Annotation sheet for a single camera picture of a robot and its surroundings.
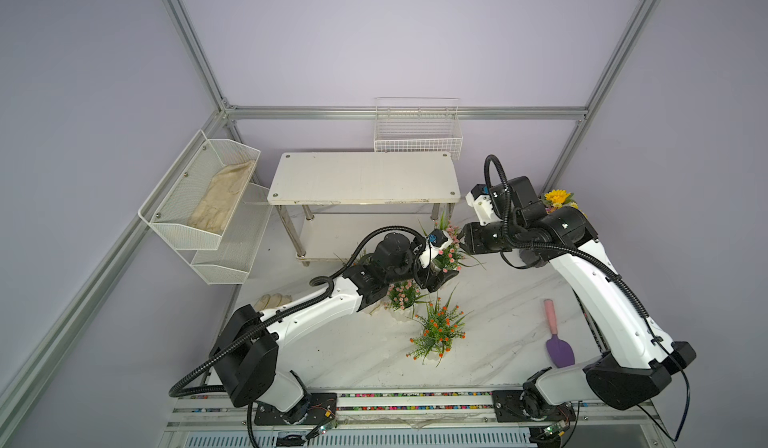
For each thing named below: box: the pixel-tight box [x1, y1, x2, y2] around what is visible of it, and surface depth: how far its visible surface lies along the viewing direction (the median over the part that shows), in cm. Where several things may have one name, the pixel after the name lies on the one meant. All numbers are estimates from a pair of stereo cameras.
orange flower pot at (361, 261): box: [333, 249, 375, 267], surface depth 64 cm
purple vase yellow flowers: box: [542, 189, 579, 214], surface depth 88 cm
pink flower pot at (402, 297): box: [383, 280, 429, 321], surface depth 81 cm
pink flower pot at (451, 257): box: [431, 212, 486, 273], surface depth 66 cm
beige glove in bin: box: [187, 160, 256, 233], surface depth 81 cm
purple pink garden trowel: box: [544, 299, 575, 368], surface depth 86 cm
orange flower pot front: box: [406, 283, 474, 367], surface depth 75 cm
